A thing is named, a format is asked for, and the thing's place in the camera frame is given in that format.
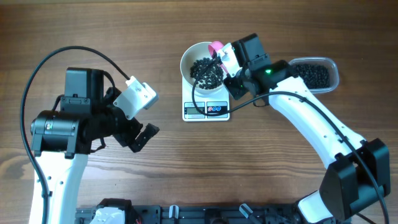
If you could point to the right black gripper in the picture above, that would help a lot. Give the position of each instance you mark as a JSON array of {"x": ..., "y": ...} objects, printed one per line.
[{"x": 235, "y": 90}]

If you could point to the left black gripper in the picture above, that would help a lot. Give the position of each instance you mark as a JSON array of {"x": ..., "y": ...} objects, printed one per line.
[{"x": 127, "y": 137}]

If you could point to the pink plastic measuring scoop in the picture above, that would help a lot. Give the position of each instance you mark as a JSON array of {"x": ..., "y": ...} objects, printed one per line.
[{"x": 215, "y": 48}]

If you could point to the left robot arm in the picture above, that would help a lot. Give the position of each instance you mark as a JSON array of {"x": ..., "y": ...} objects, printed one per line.
[{"x": 62, "y": 139}]

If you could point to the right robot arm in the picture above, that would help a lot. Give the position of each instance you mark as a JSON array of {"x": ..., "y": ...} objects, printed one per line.
[{"x": 357, "y": 171}]

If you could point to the black beans in bowl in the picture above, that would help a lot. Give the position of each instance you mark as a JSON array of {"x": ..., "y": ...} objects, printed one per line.
[{"x": 206, "y": 73}]

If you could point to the white digital kitchen scale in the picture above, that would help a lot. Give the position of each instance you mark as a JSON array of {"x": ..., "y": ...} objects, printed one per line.
[{"x": 216, "y": 102}]

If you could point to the white bowl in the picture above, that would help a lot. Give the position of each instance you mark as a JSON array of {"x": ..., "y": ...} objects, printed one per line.
[{"x": 192, "y": 54}]

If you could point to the black peppercorns pile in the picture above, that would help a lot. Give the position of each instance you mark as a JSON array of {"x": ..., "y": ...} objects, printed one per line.
[{"x": 314, "y": 76}]

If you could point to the clear plastic container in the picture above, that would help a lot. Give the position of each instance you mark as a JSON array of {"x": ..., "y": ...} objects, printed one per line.
[{"x": 328, "y": 63}]

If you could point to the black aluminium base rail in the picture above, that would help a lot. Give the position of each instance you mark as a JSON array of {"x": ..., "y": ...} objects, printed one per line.
[{"x": 112, "y": 210}]

